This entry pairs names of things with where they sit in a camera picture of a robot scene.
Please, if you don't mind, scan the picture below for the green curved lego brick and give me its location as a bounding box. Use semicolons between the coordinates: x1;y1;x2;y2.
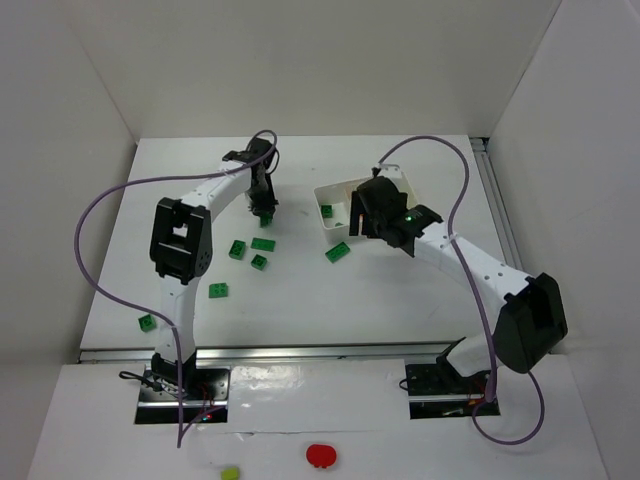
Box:
259;212;273;228

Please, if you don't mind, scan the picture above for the green 2x3 lego brick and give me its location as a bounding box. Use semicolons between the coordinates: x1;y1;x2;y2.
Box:
325;242;351;263

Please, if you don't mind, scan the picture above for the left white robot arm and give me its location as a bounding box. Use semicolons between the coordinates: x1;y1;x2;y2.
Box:
150;138;278;391

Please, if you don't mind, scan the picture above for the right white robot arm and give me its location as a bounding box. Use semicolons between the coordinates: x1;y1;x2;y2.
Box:
349;176;568;388

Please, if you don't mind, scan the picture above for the white divided plastic tray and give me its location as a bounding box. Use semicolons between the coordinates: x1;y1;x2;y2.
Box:
314;164;419;245

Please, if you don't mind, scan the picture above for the green 2x4 flat lego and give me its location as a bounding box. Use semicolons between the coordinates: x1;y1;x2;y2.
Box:
251;237;276;252

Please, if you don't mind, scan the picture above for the small green upturned lego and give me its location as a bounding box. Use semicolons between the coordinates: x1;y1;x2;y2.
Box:
250;254;268;271

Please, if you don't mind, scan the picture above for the green 2x2 lego front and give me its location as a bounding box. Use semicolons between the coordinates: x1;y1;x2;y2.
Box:
208;282;229;299

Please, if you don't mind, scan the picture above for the green lego table edge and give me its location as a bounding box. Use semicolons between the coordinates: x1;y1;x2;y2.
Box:
138;314;157;333

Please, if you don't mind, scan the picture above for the red round object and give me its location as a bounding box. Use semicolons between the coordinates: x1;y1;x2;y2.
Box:
305;444;338;469

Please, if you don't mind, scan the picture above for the pale green lego foreground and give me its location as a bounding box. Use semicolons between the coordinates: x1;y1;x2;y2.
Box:
220;466;240;480

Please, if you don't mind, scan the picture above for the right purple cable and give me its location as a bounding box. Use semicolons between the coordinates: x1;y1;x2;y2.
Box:
377;135;546;445

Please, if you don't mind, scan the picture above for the purple cable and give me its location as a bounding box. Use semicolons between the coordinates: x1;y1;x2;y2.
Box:
73;129;279;449
377;135;546;445

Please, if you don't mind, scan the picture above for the aluminium right rail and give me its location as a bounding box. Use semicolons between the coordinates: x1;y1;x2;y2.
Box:
469;137;522;269

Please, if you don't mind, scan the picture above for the aluminium rail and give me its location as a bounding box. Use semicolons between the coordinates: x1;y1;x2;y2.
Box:
469;137;522;269
78;342;450;365

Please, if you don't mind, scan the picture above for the aluminium front rail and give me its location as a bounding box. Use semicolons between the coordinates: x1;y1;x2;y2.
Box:
78;342;450;365

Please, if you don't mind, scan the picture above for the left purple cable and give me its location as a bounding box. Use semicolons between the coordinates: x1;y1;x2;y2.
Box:
73;129;279;449

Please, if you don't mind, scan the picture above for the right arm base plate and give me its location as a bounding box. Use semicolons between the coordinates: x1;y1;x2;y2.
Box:
398;364;489;420

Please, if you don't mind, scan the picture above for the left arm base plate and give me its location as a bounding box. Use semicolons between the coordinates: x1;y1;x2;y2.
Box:
134;368;231;425

